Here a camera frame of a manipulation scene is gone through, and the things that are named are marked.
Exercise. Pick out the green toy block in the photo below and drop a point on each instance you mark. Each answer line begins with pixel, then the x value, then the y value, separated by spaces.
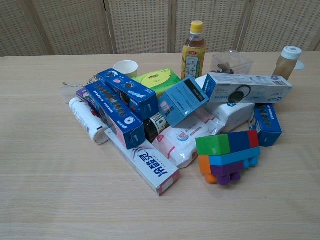
pixel 212 145

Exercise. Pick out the blue cookie box pink print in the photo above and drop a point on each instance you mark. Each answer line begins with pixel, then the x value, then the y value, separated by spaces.
pixel 136 96

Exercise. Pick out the light blue carton box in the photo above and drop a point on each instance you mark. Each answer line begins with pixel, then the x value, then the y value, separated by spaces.
pixel 183 102

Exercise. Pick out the orange toy block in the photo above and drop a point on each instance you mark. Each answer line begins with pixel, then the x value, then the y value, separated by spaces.
pixel 204 166

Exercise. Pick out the clear plastic cube box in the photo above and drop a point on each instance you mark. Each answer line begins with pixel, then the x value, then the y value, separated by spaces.
pixel 237 62

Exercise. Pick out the light blue toy block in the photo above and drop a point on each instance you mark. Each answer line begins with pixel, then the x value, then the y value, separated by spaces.
pixel 232 156

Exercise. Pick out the purple carton box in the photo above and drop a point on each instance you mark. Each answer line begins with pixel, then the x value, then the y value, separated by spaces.
pixel 83 96

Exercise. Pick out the yellow cap tea bottle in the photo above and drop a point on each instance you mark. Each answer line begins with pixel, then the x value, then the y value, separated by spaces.
pixel 193 60

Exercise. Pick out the long dark blue cookie box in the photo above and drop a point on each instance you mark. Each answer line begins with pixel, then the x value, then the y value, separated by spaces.
pixel 117 112

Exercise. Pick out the pink wet wipes pack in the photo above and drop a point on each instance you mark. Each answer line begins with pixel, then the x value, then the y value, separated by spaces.
pixel 182 140

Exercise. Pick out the clear bag with twine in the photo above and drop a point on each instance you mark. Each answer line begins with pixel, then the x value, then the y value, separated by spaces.
pixel 66 91

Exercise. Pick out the red toy block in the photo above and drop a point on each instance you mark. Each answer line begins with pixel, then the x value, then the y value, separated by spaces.
pixel 253 138

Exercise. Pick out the brown small object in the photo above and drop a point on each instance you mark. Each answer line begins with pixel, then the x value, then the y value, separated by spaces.
pixel 223 67

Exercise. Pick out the dark labelled jar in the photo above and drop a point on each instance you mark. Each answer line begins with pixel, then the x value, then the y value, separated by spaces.
pixel 152 127

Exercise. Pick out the green tissue box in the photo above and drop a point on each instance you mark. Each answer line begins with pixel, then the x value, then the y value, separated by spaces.
pixel 160 81

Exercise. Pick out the short blue cookie box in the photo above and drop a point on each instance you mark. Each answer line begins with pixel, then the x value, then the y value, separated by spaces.
pixel 268 125

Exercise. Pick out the dark blue toy block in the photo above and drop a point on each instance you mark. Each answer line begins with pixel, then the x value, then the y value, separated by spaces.
pixel 238 141

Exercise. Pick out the pale blue cookie box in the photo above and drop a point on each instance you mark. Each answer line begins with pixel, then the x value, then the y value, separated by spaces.
pixel 250 88

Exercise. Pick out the white tissue pack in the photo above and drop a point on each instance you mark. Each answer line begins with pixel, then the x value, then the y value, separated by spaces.
pixel 232 115

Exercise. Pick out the white paper cup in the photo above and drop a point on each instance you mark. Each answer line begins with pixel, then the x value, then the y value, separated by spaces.
pixel 127 68

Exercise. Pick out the white round table grommet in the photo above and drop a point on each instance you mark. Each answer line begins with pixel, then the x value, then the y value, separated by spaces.
pixel 300 65

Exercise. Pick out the purple toy block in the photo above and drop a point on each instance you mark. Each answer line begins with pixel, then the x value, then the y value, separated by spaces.
pixel 226 172

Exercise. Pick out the white cylindrical tube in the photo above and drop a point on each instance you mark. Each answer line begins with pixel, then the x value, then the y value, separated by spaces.
pixel 83 118

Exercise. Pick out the wooden woven folding screen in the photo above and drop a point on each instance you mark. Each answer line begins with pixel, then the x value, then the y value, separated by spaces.
pixel 140 25

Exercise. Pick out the amber bottle white cap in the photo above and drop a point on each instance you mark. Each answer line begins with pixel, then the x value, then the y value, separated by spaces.
pixel 285 65

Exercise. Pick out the white pink toothpaste box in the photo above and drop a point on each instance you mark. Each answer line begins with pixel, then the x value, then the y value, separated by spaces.
pixel 152 167

